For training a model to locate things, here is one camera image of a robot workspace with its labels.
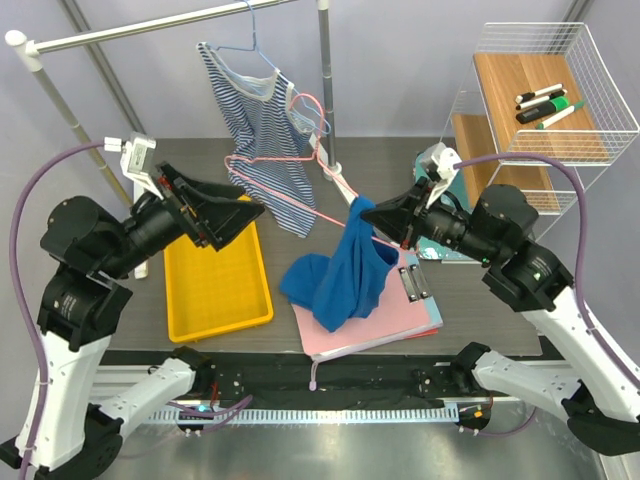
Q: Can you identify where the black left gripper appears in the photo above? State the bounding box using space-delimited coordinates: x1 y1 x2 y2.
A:
105 157 267 274

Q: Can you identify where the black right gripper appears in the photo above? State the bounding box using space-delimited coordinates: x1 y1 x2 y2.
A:
362 175 500 265

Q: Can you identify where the pink wire hanger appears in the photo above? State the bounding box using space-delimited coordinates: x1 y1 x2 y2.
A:
224 92 401 251

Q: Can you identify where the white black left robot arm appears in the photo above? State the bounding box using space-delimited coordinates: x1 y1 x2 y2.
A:
1 163 264 479

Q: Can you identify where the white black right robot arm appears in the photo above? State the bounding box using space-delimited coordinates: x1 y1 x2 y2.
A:
361 178 639 456

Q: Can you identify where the blue white striped tank top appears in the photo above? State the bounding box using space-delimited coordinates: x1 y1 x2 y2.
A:
197 42 316 238

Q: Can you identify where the light blue clipboard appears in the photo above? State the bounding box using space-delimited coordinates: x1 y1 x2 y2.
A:
397 253 443 337

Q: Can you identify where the pink clipboard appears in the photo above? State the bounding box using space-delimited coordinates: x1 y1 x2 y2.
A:
288 252 434 356

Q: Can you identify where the yellow plastic tray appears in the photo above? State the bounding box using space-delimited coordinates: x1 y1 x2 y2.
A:
163 222 274 344

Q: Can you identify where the lower wooden shelf board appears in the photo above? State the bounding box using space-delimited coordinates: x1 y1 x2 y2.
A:
451 114 560 215

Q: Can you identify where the wooden shelf board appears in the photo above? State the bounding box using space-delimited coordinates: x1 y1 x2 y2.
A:
473 53 609 164
451 114 560 215

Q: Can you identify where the black white marker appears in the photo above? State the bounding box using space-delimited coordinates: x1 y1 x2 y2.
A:
515 89 569 111
515 83 563 104

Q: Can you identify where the upper wooden shelf board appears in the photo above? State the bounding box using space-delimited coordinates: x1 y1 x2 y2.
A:
473 53 609 164

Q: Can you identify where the green highlighter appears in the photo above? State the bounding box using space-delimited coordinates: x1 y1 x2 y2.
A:
515 96 570 124

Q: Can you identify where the green white pen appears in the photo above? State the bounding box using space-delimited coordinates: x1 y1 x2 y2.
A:
536 101 585 130

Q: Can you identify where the silver white clothes rack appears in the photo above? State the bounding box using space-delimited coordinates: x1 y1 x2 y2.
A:
3 0 369 279

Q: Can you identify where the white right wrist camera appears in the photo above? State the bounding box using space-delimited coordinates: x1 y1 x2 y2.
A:
419 142 462 209

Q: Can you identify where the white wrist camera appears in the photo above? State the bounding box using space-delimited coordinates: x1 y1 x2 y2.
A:
104 132 161 197
419 142 462 209

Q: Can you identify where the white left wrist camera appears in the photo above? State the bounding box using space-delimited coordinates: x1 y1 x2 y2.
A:
104 132 161 197

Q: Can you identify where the blue wire hanger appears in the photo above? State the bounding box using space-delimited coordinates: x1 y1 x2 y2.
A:
207 0 334 135

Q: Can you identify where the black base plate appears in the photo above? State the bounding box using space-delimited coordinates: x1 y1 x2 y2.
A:
99 349 512 411

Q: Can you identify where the white wire shelf rack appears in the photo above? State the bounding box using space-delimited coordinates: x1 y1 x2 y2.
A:
446 22 639 238

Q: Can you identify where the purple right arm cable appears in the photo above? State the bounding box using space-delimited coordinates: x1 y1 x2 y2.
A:
454 152 640 439

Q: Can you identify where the white slotted cable duct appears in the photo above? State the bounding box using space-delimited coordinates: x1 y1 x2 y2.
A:
145 404 459 426

